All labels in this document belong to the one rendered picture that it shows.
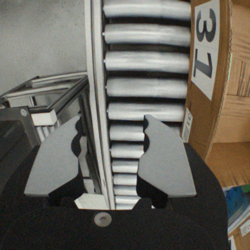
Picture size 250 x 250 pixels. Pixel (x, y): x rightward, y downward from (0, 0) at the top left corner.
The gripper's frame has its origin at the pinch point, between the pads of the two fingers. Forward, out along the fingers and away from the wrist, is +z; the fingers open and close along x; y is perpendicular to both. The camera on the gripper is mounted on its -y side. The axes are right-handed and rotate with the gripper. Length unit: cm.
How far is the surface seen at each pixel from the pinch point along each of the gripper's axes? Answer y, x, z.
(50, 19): -28, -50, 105
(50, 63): 6, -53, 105
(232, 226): 55, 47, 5
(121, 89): 5.3, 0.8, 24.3
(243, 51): -7.1, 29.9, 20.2
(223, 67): -3.7, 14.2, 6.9
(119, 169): 30.9, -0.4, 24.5
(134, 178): 35.9, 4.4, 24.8
